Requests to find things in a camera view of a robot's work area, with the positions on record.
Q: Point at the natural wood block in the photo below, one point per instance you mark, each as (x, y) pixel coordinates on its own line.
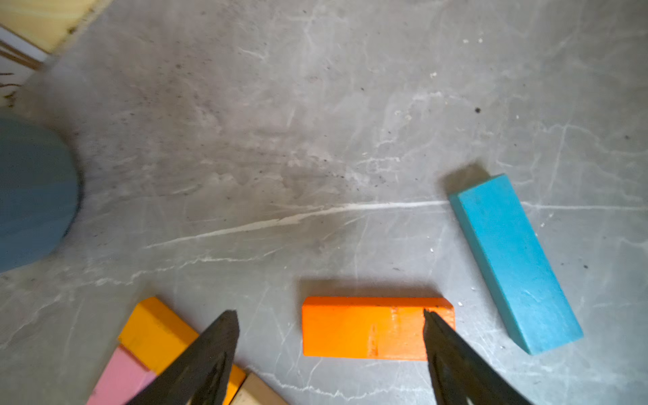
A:
(254, 391)

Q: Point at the green plant in blue pot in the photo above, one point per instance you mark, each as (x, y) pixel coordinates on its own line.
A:
(40, 189)

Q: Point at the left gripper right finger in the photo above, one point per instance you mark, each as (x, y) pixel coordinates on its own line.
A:
(458, 374)

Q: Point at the amber orange block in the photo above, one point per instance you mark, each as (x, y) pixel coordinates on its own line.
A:
(156, 336)

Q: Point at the red-orange block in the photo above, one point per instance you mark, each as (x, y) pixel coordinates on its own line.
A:
(383, 328)

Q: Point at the teal block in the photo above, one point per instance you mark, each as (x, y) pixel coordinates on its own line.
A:
(523, 286)

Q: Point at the pink block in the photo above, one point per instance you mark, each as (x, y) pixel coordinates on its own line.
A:
(122, 379)

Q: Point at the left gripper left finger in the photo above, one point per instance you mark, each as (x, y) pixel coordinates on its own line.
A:
(201, 373)

